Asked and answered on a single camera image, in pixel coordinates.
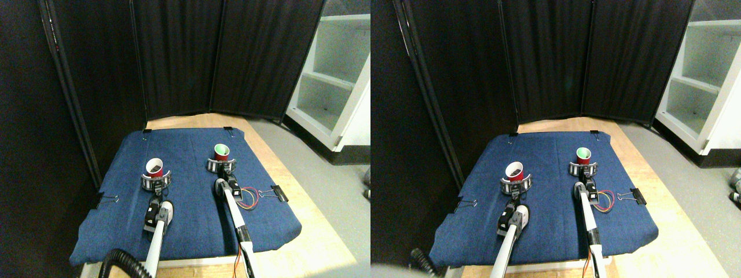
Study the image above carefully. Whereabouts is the black ribbed hose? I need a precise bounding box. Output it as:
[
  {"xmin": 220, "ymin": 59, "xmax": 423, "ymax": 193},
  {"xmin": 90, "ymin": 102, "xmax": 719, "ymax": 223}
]
[
  {"xmin": 409, "ymin": 248, "xmax": 436, "ymax": 274},
  {"xmin": 97, "ymin": 249, "xmax": 152, "ymax": 278}
]

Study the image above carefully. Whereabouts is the dark blue cloth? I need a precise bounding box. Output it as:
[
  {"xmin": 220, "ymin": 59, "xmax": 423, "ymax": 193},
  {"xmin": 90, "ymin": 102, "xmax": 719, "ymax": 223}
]
[
  {"xmin": 430, "ymin": 130, "xmax": 659, "ymax": 269},
  {"xmin": 69, "ymin": 126, "xmax": 303, "ymax": 267}
]

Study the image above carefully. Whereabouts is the white shelf unit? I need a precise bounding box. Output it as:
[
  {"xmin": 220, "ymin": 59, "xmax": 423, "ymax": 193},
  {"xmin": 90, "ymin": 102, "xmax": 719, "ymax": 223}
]
[
  {"xmin": 655, "ymin": 20, "xmax": 741, "ymax": 156},
  {"xmin": 284, "ymin": 14, "xmax": 371, "ymax": 152}
]

